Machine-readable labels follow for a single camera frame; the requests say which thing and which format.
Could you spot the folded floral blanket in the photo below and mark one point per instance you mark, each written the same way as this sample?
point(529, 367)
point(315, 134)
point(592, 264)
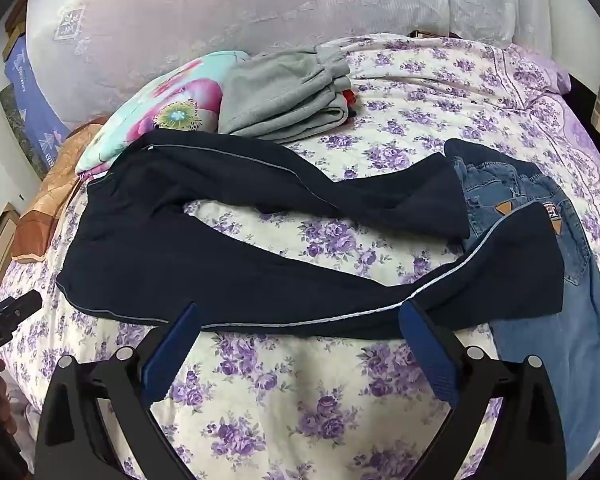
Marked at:
point(180, 105)

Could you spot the red cloth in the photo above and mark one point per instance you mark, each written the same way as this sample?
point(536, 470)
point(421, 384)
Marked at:
point(349, 97)

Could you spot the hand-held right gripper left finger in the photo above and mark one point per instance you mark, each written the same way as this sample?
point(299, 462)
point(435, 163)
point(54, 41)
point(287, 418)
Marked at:
point(167, 355)

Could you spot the navy blue pants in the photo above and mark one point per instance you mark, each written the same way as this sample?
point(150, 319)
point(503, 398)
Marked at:
point(180, 260)

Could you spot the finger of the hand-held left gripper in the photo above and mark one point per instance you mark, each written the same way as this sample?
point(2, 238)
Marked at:
point(22, 305)

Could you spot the blue denim jeans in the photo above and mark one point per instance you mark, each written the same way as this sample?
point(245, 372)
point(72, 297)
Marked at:
point(545, 350)

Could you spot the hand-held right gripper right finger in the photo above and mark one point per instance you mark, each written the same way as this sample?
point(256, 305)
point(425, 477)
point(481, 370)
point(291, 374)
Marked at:
point(425, 355)

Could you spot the purple floral bed sheet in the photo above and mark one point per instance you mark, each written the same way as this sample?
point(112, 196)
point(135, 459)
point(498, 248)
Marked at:
point(290, 410)

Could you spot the orange brown quilt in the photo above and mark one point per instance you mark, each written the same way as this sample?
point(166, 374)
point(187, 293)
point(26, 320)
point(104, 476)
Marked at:
point(50, 195)

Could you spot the folded grey pants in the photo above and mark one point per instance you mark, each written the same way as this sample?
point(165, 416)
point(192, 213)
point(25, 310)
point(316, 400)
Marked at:
point(280, 100)

